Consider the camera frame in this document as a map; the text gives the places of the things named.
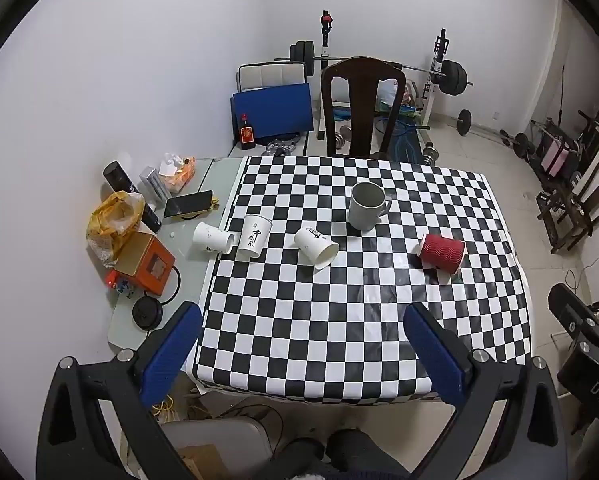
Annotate blue exercise mat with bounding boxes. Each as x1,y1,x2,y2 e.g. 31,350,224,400
373,115,424,162

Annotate black exercise machine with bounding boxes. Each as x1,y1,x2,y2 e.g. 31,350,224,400
529,109,599,181

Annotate yellow plastic bag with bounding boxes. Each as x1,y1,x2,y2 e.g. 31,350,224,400
86,191,146,267

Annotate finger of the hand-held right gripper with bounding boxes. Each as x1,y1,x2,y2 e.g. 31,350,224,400
548,283,599,353

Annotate grey folding chair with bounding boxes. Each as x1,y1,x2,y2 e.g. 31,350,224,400
158,416,276,480

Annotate dark bottle with red label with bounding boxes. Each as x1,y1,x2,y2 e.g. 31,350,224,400
238,113,256,151

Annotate dark wooden chair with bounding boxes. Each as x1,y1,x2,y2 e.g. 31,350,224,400
320,56,407,161

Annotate white plastic bag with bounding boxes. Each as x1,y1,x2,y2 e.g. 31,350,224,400
377,79,406,112

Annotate orange square box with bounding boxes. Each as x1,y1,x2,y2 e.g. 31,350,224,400
110,231,176,297

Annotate black cable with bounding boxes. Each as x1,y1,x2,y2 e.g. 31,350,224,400
158,264,183,307

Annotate brown wooden chair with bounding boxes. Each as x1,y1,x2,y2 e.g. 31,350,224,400
536,159,599,254

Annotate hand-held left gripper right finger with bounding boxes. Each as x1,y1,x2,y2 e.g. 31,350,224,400
403,302,571,480

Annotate glass side table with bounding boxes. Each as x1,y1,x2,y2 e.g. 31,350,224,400
108,156,245,361

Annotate black white checkered tablecloth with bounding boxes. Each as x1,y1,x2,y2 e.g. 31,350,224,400
192,155,533,404

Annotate white printed paper cup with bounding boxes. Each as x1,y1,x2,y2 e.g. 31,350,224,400
294,226,340,271
236,214,273,261
192,222,235,255

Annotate blue flat board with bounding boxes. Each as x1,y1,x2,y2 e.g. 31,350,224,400
230,82,314,144

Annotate grey ceramic mug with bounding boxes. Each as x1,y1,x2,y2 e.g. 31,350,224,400
348,181,393,232

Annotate person's legs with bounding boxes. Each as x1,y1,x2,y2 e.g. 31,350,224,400
273,427,411,480

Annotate orange tissue pack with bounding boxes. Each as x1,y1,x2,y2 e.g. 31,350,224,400
158,152,198,195

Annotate white squat rack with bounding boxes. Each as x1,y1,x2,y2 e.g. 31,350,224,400
312,10,453,142

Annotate white padded chair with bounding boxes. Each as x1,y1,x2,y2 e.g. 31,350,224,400
236,61,310,95

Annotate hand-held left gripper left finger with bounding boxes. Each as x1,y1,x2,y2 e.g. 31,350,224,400
36,301,202,480

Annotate black phone with yellow case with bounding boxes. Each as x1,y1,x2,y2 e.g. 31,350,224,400
163,190,216,221

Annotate small red gadget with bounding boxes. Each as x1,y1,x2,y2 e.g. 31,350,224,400
105,270,136,297

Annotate yellow cable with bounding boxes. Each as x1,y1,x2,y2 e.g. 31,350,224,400
150,394,178,422

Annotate small black barbell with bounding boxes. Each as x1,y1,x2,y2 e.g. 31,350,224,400
456,108,536,159

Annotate black cylindrical bottle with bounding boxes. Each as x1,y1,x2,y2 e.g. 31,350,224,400
102,161,161,233

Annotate cardboard box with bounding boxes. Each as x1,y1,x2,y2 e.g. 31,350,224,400
178,443,231,480

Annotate pink bag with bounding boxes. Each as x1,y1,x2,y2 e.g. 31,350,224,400
543,141,571,172

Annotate barbell with black plates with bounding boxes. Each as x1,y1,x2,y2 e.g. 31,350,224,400
274,40,475,97

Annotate silver rectangular box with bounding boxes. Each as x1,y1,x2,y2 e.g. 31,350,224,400
139,166,173,202

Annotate red ribbed paper cup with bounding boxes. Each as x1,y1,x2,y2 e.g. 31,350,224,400
417,233,466,277

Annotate black round disc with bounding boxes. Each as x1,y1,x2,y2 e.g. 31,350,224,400
132,296,164,331

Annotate chrome weight plates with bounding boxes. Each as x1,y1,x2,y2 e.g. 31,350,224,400
266,135,301,157

